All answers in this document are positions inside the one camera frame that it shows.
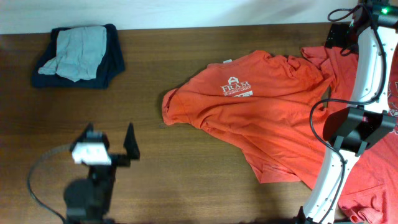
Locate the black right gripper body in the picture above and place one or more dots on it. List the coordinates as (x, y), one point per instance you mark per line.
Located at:
(341, 35)

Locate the orange Fram t-shirt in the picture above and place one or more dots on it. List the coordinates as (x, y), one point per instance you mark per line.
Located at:
(262, 104)

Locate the dark navy folded garment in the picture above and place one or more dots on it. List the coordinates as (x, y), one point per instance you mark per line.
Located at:
(111, 65)

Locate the red soccer t-shirt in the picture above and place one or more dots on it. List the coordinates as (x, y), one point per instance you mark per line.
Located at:
(370, 192)

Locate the light grey folded shirt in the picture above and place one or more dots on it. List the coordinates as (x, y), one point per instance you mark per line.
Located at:
(79, 52)

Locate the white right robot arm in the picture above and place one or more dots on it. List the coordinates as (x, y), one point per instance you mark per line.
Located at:
(348, 133)

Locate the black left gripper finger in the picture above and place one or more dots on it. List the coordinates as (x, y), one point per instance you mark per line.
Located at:
(88, 128)
(130, 144)

